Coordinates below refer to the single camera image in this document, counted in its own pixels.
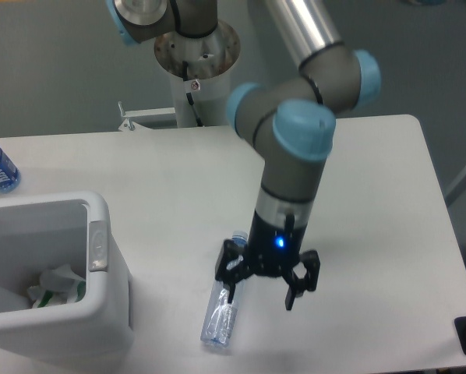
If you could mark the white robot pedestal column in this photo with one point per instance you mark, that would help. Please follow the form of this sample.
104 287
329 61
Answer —
199 71

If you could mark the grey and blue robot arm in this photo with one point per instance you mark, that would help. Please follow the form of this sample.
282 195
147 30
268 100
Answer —
291 126

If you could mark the white paper wrapper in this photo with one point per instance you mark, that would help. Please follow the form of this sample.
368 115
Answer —
61 279

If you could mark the trash inside the can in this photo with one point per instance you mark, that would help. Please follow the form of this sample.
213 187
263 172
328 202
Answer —
42 297

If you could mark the clear plastic bottle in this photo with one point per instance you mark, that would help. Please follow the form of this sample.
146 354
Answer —
220 317

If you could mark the white plastic trash can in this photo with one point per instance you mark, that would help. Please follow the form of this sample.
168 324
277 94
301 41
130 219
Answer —
44 232

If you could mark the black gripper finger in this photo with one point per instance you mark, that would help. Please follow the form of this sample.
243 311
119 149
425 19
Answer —
232 267
298 286

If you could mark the white metal base frame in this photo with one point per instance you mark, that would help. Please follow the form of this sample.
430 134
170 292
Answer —
158 118

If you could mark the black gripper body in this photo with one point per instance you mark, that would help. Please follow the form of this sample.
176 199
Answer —
272 252

